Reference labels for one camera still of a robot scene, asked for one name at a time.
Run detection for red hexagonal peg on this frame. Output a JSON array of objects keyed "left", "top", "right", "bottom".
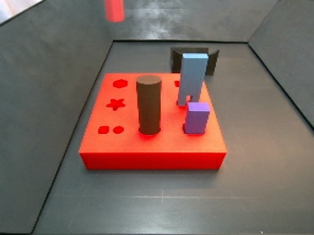
[{"left": 104, "top": 0, "right": 126, "bottom": 23}]

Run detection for dark brown cylinder peg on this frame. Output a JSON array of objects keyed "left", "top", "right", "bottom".
[{"left": 137, "top": 75, "right": 162, "bottom": 135}]

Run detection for black curved stand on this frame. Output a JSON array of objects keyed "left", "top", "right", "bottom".
[{"left": 171, "top": 47, "right": 219, "bottom": 76}]

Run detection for purple square peg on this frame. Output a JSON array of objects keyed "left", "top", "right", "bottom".
[{"left": 185, "top": 102, "right": 211, "bottom": 134}]

